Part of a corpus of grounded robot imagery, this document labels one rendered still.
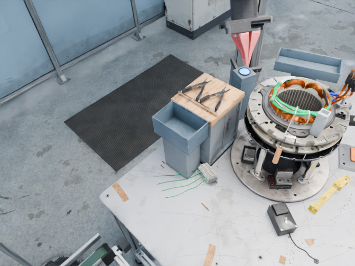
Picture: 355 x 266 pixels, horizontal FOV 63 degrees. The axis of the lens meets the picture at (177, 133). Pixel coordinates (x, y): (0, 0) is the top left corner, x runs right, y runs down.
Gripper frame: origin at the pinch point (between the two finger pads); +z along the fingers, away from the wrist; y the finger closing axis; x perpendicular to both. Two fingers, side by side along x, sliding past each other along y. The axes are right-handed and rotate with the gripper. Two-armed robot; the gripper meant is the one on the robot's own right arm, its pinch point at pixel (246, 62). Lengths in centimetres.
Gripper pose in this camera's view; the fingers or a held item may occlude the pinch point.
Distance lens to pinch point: 69.8
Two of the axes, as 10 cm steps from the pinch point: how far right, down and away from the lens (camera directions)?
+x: -1.1, -3.0, 9.5
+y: 9.9, -1.4, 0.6
